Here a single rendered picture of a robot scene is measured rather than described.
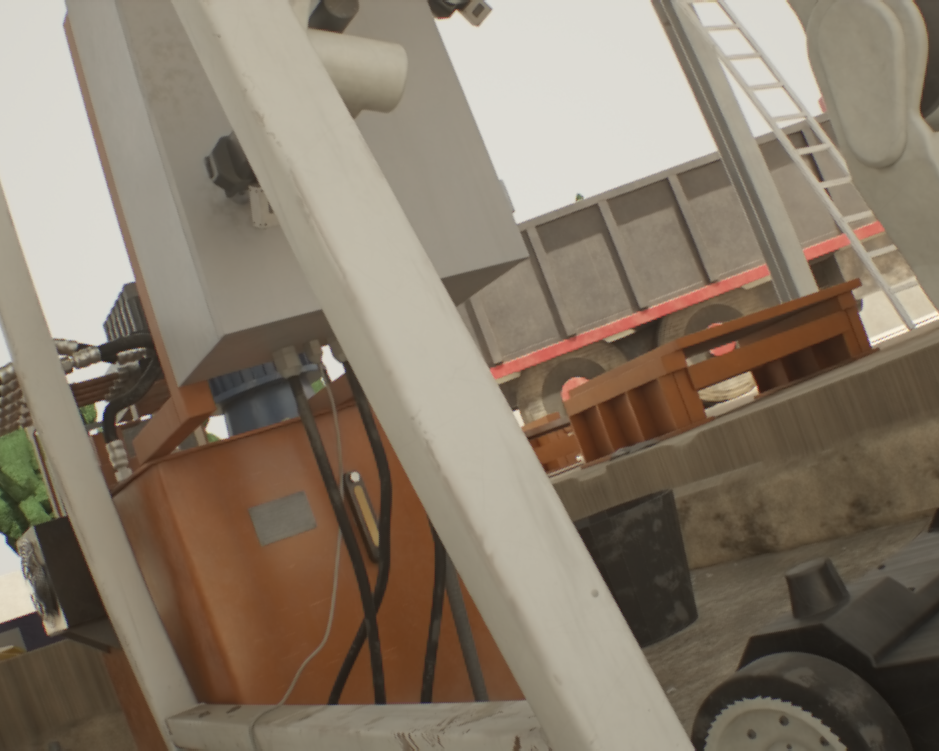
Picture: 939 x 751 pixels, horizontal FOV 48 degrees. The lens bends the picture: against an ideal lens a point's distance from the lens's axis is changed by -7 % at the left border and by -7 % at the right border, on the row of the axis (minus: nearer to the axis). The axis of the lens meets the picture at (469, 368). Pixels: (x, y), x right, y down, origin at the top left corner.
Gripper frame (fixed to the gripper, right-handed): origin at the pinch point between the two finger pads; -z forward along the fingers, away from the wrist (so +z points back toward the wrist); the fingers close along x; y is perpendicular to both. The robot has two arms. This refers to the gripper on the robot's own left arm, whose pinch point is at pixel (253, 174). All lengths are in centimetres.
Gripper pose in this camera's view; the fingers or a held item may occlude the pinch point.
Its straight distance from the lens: 120.6
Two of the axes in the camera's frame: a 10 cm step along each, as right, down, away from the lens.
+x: -8.2, 2.5, -5.2
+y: 3.5, 9.3, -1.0
